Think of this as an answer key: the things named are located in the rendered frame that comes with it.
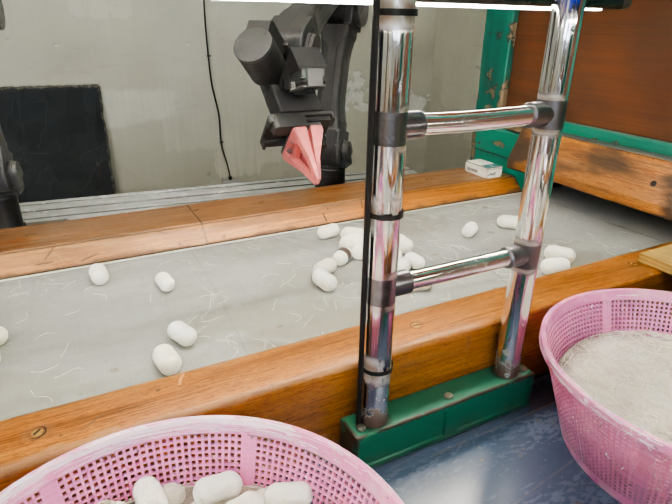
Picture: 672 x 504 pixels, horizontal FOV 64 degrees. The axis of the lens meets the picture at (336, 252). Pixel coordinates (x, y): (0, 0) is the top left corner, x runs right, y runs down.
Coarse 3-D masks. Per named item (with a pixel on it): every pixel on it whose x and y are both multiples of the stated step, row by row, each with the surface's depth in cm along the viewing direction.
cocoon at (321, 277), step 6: (318, 270) 62; (324, 270) 62; (312, 276) 62; (318, 276) 61; (324, 276) 61; (330, 276) 61; (318, 282) 61; (324, 282) 60; (330, 282) 60; (336, 282) 61; (324, 288) 60; (330, 288) 60
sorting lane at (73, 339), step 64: (192, 256) 70; (256, 256) 70; (320, 256) 70; (448, 256) 71; (576, 256) 72; (0, 320) 54; (64, 320) 55; (128, 320) 55; (192, 320) 55; (256, 320) 55; (320, 320) 56; (0, 384) 45; (64, 384) 45; (128, 384) 45
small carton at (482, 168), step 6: (468, 162) 100; (474, 162) 100; (480, 162) 100; (486, 162) 100; (468, 168) 101; (474, 168) 99; (480, 168) 98; (486, 168) 96; (492, 168) 97; (498, 168) 97; (480, 174) 98; (486, 174) 97; (492, 174) 97; (498, 174) 98
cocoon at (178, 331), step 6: (174, 324) 51; (180, 324) 51; (168, 330) 51; (174, 330) 50; (180, 330) 50; (186, 330) 50; (192, 330) 50; (174, 336) 50; (180, 336) 50; (186, 336) 50; (192, 336) 50; (180, 342) 50; (186, 342) 50; (192, 342) 50
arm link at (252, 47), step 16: (256, 32) 74; (272, 32) 75; (240, 48) 74; (256, 48) 74; (272, 48) 74; (288, 48) 79; (320, 48) 85; (256, 64) 74; (272, 64) 75; (256, 80) 78; (272, 80) 78
